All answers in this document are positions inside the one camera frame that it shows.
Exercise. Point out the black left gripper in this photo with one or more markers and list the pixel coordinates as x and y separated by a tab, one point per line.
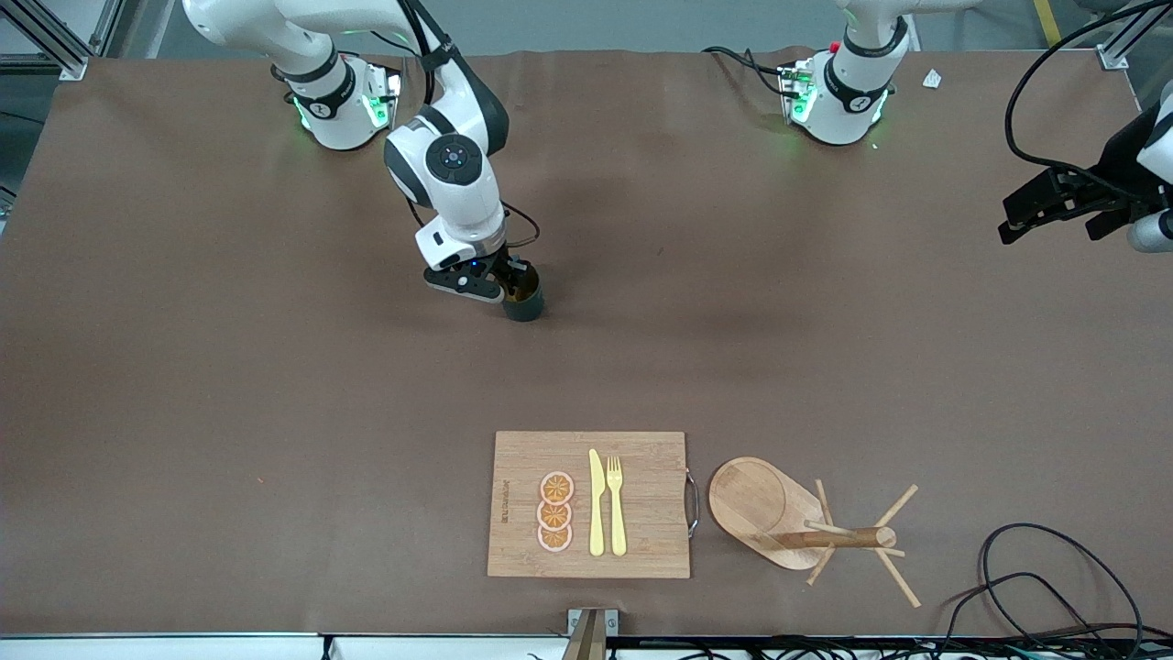
1121	158

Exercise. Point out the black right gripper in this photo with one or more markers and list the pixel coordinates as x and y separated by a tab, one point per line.
503	267

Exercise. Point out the teal cup yellow inside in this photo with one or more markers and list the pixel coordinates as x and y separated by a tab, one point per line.
524	312

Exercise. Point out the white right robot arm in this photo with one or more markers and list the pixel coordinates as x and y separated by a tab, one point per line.
458	197

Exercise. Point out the white paper scrap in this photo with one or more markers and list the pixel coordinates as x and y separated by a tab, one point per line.
932	79

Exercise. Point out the brown table mat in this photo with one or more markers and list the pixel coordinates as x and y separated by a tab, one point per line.
367	412

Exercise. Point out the orange fruit slice toy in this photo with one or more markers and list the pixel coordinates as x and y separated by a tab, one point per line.
553	516
556	488
554	539

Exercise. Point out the yellow plastic knife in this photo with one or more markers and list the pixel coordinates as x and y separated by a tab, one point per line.
597	513

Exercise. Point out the yellow plastic fork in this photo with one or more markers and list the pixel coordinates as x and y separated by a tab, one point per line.
617	522

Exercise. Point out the bamboo cutting board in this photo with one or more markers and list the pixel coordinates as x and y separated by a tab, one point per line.
651	513

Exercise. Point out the wooden mug tree stand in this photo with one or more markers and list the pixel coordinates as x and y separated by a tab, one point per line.
756	504

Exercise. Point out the grey metal bracket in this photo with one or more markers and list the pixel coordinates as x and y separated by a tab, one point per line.
577	619

